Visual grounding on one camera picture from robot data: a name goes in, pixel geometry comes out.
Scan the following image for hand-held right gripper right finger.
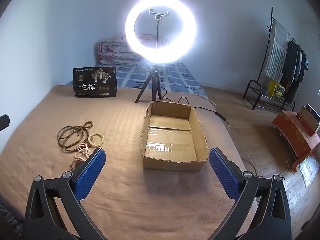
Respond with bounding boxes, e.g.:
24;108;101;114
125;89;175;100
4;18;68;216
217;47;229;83
209;147;292;240

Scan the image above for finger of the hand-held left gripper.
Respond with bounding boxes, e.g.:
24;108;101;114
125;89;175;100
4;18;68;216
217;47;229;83
0;114;10;132

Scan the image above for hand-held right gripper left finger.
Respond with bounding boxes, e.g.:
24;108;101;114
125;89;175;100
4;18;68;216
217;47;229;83
24;148;107;240

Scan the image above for pearl necklace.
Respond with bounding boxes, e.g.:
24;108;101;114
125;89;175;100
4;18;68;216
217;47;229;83
74;143;90;161

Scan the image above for cream bead bracelet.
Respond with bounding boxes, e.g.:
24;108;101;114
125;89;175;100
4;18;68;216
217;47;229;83
87;132;105;148

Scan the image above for large brown bead necklace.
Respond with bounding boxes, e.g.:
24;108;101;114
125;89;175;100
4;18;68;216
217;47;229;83
62;121;93;153

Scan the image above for small brown bead bracelet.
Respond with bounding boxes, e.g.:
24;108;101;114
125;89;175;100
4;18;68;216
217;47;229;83
57;126;85;144

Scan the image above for cardboard box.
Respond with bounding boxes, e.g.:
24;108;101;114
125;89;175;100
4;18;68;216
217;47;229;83
140;101;209;172

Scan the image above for orange cloth covered table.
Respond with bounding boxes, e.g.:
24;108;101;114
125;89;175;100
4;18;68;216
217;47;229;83
271;110;320;173

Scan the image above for black snack bag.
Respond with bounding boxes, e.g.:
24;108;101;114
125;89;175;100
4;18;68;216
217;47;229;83
73;66;117;98

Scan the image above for clear plastic sheet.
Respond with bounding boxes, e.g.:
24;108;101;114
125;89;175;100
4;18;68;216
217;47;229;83
300;155;320;188

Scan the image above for black clothes rack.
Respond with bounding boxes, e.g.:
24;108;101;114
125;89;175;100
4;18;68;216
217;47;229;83
242;6;308;112

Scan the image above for red flat box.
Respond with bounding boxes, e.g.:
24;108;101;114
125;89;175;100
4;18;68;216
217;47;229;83
297;112;316;137

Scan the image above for dark knitted cloth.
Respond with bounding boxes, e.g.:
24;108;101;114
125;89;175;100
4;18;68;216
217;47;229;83
0;197;25;240

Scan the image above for yellow green box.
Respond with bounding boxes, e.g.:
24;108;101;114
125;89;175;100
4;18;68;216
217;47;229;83
267;80;285;98

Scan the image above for blue patterned bedsheet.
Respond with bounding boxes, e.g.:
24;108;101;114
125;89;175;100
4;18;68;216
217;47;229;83
66;61;208;98

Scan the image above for cream box with dark edge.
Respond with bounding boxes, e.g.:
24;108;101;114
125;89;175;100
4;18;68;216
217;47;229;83
300;104;320;133

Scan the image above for folded floral quilt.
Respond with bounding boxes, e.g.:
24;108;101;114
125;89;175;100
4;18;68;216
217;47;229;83
97;34;170;64

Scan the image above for dark hanging clothes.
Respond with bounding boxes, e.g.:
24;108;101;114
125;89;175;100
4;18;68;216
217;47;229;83
280;40;309;103

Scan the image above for striped towel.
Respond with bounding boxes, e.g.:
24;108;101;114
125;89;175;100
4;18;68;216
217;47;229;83
265;20;290;80

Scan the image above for metal phone clamp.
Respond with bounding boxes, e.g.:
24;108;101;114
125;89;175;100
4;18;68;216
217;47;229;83
149;9;170;49

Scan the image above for thin white cord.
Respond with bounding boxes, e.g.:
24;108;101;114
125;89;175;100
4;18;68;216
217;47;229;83
242;154;285;182

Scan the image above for black power cable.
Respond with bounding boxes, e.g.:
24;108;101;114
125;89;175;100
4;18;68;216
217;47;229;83
157;86;230;133

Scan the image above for white ring light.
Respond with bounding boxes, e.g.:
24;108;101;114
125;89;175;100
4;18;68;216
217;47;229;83
125;0;197;64

